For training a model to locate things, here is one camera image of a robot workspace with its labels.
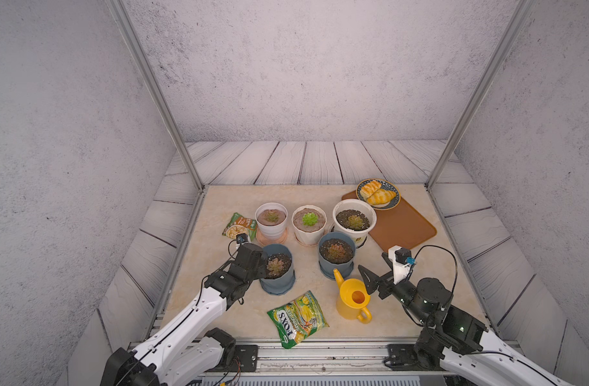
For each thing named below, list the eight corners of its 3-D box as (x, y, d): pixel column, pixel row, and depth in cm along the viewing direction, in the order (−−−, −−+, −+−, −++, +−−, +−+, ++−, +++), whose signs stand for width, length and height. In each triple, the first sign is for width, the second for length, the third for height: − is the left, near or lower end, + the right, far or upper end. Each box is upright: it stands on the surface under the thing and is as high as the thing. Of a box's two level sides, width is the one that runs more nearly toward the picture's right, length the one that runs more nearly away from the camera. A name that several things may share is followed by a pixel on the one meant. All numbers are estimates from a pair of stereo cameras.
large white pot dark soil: (333, 250, 99) (336, 231, 89) (330, 218, 110) (332, 199, 100) (372, 250, 99) (379, 231, 89) (365, 218, 109) (371, 198, 100)
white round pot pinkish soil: (257, 242, 103) (253, 225, 94) (261, 220, 111) (257, 202, 101) (287, 242, 103) (285, 225, 94) (288, 220, 111) (286, 202, 101)
